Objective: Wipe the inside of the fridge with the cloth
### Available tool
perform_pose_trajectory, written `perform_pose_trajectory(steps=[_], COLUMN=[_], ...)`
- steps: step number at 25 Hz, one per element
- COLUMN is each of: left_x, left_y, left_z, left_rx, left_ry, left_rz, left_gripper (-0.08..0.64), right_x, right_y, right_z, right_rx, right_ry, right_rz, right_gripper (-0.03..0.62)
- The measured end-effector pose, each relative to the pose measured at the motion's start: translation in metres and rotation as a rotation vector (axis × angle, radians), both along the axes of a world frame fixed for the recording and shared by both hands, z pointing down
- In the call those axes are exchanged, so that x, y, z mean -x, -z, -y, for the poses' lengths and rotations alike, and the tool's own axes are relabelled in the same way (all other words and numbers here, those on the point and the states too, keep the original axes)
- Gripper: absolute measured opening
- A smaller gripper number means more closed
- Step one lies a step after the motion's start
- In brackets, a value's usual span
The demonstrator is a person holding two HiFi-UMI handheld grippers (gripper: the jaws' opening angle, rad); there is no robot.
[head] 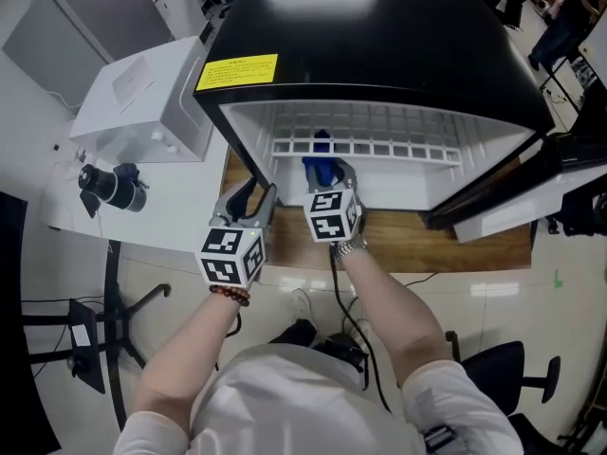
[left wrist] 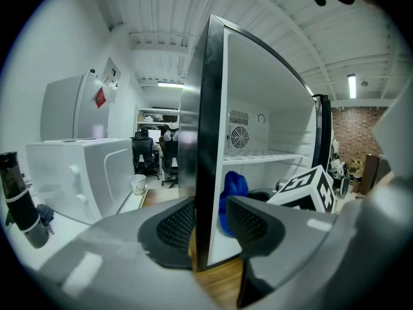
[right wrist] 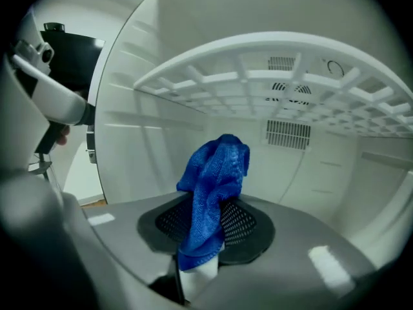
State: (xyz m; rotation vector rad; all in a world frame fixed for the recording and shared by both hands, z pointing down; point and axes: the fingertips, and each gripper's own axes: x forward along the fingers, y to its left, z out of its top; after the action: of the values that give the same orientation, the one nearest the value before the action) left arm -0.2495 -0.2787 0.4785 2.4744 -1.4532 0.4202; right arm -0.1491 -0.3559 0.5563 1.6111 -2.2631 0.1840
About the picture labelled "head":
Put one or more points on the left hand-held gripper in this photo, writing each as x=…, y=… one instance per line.
x=227, y=259

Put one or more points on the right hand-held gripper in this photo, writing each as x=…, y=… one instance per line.
x=332, y=216

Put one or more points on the blue cleaning cloth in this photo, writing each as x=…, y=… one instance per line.
x=322, y=169

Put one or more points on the black mini fridge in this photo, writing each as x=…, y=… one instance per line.
x=379, y=36

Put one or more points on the person's left forearm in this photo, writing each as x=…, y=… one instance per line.
x=185, y=358

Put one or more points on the person's right forearm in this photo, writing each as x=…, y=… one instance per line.
x=398, y=311

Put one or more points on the silver wristwatch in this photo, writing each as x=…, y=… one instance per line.
x=351, y=249

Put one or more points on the white table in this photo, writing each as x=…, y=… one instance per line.
x=175, y=206

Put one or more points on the white fridge shelf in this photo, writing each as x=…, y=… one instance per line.
x=408, y=152

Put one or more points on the wooden top table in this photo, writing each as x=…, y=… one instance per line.
x=403, y=249

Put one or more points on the person's white left shoe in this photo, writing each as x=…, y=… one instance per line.
x=301, y=303

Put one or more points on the person's white shoe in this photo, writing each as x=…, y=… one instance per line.
x=301, y=303
x=362, y=332

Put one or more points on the yellow warning sticker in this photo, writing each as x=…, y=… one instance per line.
x=237, y=71

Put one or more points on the person's black trousers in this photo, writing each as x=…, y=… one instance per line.
x=294, y=334

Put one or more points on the white microwave oven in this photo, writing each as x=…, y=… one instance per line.
x=137, y=102

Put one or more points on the person's white right shoe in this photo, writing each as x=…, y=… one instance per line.
x=362, y=332

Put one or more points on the black smartphone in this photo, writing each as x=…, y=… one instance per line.
x=89, y=204

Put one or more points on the black table base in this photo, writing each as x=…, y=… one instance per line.
x=118, y=315

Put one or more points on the black waist pack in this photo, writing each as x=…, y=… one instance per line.
x=341, y=353

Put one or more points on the person's white shirt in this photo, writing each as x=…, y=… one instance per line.
x=303, y=405

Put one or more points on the black box with white label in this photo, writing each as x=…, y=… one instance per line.
x=87, y=344

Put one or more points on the black office chair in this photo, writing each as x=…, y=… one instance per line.
x=498, y=372

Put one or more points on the tall grey fridge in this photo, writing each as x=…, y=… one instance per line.
x=71, y=22

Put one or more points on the large black monitor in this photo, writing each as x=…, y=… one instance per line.
x=21, y=330

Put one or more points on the whiteboard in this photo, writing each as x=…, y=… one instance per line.
x=595, y=55

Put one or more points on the black camera on table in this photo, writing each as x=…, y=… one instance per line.
x=114, y=187

